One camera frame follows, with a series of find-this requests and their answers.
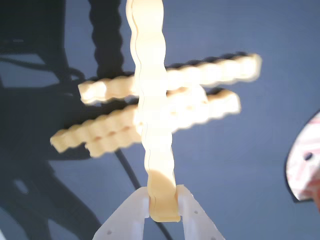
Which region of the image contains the crinkle-cut yellow toy fry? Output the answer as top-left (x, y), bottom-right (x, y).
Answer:
top-left (85, 128), bottom-right (145, 159)
top-left (77, 53), bottom-right (263, 105)
top-left (125, 0), bottom-right (182, 223)
top-left (49, 89), bottom-right (242, 154)
top-left (166, 85), bottom-right (209, 107)

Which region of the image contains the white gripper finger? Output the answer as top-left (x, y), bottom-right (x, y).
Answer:
top-left (91, 187), bottom-right (151, 240)
top-left (175, 184), bottom-right (225, 240)

